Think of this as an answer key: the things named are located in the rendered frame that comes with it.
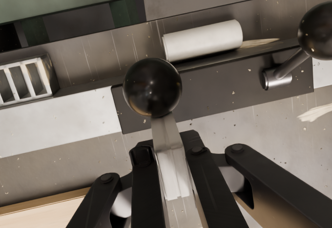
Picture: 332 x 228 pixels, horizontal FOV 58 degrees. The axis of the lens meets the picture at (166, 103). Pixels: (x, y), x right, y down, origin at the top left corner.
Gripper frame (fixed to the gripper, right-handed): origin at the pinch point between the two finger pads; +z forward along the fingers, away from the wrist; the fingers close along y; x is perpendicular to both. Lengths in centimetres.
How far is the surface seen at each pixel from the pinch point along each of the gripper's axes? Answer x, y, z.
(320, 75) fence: -1.9, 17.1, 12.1
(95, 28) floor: 1, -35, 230
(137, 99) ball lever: 3.3, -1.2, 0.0
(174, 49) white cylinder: 3.8, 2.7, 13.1
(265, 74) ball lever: -0.1, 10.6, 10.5
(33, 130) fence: -1.1, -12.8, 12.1
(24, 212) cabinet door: -11.4, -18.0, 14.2
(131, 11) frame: 8, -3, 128
